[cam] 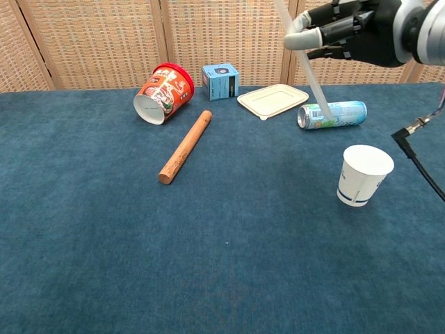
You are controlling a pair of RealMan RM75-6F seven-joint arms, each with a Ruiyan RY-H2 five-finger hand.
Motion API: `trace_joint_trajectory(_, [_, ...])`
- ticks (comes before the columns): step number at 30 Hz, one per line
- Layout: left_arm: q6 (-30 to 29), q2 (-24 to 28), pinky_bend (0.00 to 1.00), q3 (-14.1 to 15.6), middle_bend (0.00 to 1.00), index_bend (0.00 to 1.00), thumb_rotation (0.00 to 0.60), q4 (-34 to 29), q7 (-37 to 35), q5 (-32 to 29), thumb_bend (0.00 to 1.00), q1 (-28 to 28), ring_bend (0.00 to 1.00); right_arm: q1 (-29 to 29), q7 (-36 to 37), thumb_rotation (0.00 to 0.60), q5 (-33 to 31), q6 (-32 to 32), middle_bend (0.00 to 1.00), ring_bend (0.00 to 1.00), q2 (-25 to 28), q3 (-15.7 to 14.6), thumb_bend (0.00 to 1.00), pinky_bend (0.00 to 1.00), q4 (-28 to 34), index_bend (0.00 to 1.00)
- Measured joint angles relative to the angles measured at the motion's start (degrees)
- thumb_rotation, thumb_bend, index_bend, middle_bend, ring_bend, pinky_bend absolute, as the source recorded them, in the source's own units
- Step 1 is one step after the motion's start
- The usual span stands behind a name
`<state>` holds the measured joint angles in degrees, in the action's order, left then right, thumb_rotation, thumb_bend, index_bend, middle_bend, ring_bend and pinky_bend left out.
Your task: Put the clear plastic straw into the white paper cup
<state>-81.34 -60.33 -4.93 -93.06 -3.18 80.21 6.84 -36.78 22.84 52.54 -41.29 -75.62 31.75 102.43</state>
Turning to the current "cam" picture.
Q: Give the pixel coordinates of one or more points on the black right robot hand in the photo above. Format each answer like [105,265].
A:
[365,31]

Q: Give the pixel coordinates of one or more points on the transparent plastic straw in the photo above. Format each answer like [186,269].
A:
[314,81]

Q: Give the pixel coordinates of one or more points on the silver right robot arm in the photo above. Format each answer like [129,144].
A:
[422,29]

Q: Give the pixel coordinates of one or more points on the white paper cup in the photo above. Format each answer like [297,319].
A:
[363,175]

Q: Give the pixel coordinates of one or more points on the red instant noodle cup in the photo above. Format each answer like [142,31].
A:
[164,94]

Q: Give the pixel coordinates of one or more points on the light blue beverage can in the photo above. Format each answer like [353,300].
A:
[347,113]

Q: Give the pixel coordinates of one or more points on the beige food container lid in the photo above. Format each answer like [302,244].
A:
[272,99]

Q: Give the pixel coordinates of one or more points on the small blue cardboard box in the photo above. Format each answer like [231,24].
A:
[219,82]

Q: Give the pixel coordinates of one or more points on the wooden rolling pin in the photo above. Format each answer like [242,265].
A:
[185,147]

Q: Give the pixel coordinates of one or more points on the woven rattan folding screen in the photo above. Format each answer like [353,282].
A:
[139,38]

